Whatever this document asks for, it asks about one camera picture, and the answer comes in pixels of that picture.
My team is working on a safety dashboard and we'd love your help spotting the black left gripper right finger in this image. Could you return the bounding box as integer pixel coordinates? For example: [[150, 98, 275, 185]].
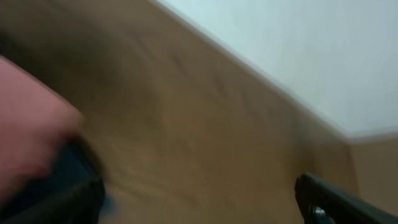
[[294, 173, 397, 224]]

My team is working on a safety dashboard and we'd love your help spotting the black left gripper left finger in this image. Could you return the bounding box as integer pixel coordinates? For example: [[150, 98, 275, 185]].
[[1, 177, 105, 224]]

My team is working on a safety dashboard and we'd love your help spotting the salmon pink shirt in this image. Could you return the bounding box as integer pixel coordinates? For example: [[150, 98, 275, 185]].
[[0, 55, 85, 203]]

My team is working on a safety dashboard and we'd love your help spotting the navy folded garment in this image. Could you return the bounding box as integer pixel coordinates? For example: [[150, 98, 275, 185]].
[[1, 137, 104, 219]]

